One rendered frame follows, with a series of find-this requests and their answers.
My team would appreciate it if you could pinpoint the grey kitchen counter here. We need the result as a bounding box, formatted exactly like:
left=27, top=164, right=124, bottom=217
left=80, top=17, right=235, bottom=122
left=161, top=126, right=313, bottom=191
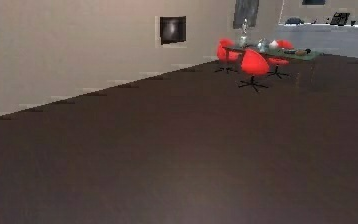
left=275, top=22, right=358, bottom=60

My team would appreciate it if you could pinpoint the red swivel chair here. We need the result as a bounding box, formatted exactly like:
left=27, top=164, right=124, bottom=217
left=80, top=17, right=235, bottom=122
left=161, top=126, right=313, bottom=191
left=237, top=48, right=271, bottom=93
left=214, top=38, right=241, bottom=74
left=266, top=39, right=295, bottom=80

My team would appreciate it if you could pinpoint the tall clear glass bottle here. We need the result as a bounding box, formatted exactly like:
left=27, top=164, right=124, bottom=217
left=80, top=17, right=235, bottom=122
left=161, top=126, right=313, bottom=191
left=239, top=18, right=250, bottom=48

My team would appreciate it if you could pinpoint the grey metal kettle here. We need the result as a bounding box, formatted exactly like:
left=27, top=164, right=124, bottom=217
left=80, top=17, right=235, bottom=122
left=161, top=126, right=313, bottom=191
left=256, top=38, right=270, bottom=54

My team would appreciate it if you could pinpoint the dark green dining table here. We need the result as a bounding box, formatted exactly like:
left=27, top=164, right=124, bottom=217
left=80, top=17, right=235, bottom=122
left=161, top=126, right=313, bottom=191
left=222, top=44, right=324, bottom=90

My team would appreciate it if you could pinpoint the dark blue round object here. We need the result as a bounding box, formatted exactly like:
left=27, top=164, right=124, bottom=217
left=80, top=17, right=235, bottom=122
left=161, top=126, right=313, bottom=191
left=285, top=17, right=305, bottom=26

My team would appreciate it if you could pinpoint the black toaster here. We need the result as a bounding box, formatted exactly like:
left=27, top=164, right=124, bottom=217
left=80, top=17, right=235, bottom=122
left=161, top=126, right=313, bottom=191
left=329, top=12, right=351, bottom=27

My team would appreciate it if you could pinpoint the dark grey wall hanging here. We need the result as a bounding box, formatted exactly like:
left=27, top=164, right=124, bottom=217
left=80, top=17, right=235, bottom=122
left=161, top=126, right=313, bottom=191
left=232, top=0, right=260, bottom=30

